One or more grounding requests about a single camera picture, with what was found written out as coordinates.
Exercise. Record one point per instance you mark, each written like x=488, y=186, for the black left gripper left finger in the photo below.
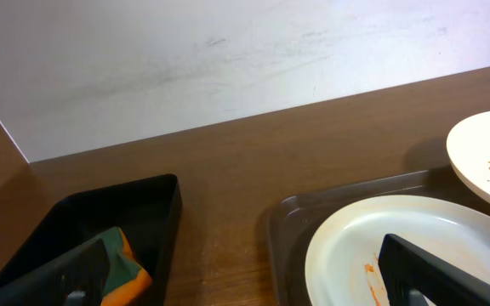
x=77, y=277

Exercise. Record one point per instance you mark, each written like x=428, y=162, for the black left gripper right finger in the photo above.
x=413, y=276

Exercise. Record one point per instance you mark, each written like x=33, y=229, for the orange and green sponge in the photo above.
x=126, y=279

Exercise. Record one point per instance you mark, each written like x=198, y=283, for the white plate with sauce smear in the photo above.
x=342, y=260

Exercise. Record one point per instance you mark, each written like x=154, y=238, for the white plate with red streaks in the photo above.
x=468, y=149

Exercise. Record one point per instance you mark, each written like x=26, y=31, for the black rectangular sponge tray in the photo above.
x=146, y=210

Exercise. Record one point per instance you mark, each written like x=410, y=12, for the dark brown serving tray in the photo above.
x=292, y=223

